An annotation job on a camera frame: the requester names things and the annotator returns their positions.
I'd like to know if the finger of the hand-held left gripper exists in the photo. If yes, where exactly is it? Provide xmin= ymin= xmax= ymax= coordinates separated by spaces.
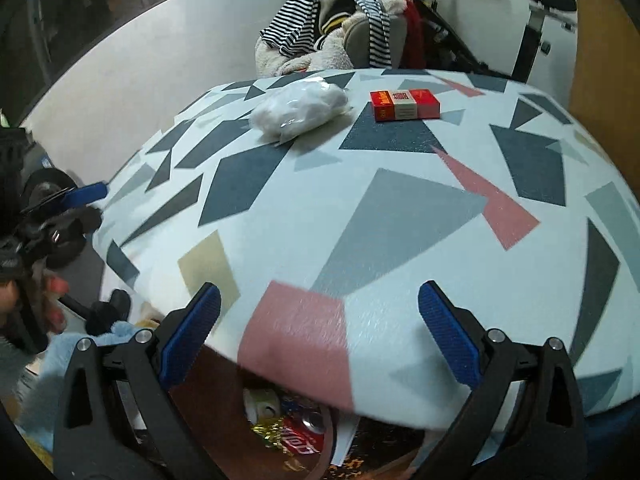
xmin=22 ymin=182 xmax=108 ymax=218
xmin=27 ymin=207 xmax=103 ymax=256

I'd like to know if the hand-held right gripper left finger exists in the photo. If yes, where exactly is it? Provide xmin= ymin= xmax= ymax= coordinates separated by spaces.
xmin=52 ymin=282 xmax=226 ymax=480

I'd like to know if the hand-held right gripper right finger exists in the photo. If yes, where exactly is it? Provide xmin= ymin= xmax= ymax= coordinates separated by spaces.
xmin=415 ymin=280 xmax=587 ymax=480

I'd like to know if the brown trash bin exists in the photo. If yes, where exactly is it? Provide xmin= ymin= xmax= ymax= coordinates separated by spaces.
xmin=167 ymin=345 xmax=426 ymax=480

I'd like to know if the gold foil wrapper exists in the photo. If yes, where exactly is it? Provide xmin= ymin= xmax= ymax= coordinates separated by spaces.
xmin=250 ymin=420 xmax=286 ymax=453

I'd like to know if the crushed red soda can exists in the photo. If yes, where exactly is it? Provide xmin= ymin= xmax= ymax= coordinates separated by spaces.
xmin=280 ymin=410 xmax=326 ymax=456

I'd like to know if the person's left hand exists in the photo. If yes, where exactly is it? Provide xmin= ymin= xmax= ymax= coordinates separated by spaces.
xmin=0 ymin=275 xmax=69 ymax=333

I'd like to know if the white paper sheet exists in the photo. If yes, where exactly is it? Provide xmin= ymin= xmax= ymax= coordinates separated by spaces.
xmin=327 ymin=412 xmax=361 ymax=466

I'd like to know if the white plastic bag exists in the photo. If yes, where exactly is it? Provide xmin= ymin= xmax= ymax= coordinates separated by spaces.
xmin=248 ymin=77 xmax=351 ymax=141

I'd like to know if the red cigarette box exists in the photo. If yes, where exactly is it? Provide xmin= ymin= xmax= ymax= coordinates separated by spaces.
xmin=370 ymin=88 xmax=442 ymax=122

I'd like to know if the black white striped shirt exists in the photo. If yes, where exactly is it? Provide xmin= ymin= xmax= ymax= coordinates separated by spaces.
xmin=260 ymin=0 xmax=393 ymax=68

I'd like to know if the red garment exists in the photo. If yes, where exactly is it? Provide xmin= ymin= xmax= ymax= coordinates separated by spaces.
xmin=402 ymin=0 xmax=426 ymax=68

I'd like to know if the black yellow-striped jacket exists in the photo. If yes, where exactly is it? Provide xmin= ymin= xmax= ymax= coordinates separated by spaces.
xmin=317 ymin=0 xmax=358 ymax=36

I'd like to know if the black exercise bike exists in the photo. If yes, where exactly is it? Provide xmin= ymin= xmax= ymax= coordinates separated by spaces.
xmin=400 ymin=0 xmax=578 ymax=83

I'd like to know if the black knob handle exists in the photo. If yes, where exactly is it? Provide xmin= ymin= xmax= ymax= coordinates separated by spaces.
xmin=62 ymin=289 xmax=132 ymax=337

